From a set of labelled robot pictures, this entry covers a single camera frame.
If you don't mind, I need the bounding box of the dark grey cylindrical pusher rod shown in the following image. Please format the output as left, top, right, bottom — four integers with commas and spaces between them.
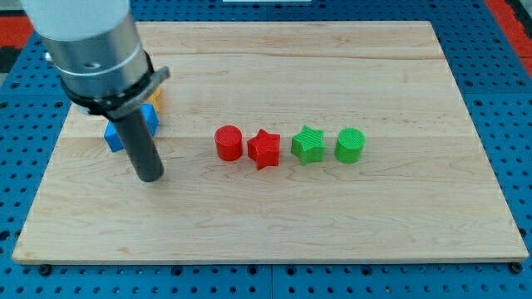
112, 108, 164, 182

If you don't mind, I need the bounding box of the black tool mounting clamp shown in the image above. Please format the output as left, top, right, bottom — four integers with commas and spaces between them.
61, 52, 170, 121

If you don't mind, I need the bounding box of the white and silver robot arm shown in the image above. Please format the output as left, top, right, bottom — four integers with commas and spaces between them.
21, 0, 170, 182

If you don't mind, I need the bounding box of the red star block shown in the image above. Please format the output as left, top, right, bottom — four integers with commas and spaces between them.
247, 129, 281, 170

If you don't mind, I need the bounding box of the green star block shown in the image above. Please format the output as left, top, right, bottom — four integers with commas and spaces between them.
291, 125, 326, 165

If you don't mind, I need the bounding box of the blue block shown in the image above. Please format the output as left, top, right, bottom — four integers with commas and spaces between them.
103, 104, 160, 153

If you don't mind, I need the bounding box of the yellow block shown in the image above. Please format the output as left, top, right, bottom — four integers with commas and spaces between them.
145, 87, 161, 113

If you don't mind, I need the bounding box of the red cylinder block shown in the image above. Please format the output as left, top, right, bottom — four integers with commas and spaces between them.
214, 125, 243, 161

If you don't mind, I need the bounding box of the green cylinder block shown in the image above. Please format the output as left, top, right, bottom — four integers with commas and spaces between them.
334, 127, 366, 164

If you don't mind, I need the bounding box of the light wooden board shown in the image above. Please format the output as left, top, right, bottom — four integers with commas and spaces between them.
12, 21, 529, 265

